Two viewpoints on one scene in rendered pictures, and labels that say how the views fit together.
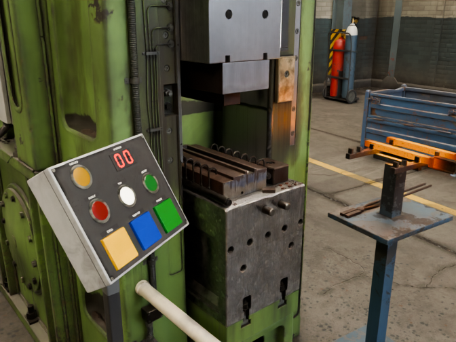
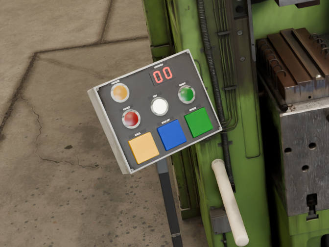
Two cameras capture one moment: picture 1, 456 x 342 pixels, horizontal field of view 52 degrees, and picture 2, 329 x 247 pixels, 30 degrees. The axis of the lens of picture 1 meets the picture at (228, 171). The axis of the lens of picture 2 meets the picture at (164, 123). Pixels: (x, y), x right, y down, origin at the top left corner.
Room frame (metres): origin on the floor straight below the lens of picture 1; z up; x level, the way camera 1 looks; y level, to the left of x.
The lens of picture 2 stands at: (-0.21, -0.80, 2.01)
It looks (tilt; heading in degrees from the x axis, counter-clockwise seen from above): 31 degrees down; 40
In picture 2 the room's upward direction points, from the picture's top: 11 degrees counter-clockwise
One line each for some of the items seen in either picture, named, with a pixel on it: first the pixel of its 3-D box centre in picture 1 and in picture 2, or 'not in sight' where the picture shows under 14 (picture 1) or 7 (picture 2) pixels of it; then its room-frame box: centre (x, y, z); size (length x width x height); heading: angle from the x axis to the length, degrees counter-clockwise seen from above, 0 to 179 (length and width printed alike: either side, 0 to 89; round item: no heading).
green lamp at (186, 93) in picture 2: (150, 182); (186, 94); (1.14, 0.20, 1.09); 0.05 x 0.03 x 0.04; 130
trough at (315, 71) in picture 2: (213, 158); (302, 52); (1.68, 0.06, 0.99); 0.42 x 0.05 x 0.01; 40
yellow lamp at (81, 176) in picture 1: (81, 176); (120, 92); (0.98, 0.32, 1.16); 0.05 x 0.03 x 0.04; 130
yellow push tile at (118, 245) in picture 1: (119, 248); (143, 148); (0.94, 0.24, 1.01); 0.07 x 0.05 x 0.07; 155
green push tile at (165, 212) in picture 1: (166, 216); (198, 122); (1.12, 0.16, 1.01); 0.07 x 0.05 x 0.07; 155
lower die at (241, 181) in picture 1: (207, 168); (295, 61); (1.67, 0.07, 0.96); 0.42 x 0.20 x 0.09; 40
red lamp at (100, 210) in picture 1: (99, 210); (131, 118); (0.96, 0.28, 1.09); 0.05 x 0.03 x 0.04; 130
